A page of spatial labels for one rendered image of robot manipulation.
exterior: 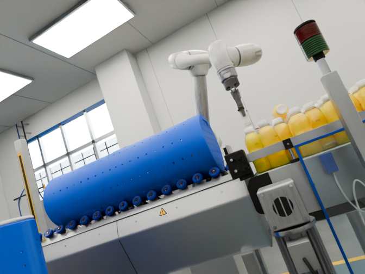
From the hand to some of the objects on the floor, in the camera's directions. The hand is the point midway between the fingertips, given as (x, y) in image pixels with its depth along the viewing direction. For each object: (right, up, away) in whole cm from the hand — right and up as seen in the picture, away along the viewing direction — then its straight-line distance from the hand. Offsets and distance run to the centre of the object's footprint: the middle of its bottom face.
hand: (245, 118), depth 124 cm
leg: (+17, -112, -32) cm, 118 cm away
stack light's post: (+47, -93, -72) cm, 127 cm away
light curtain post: (-97, -169, +44) cm, 200 cm away
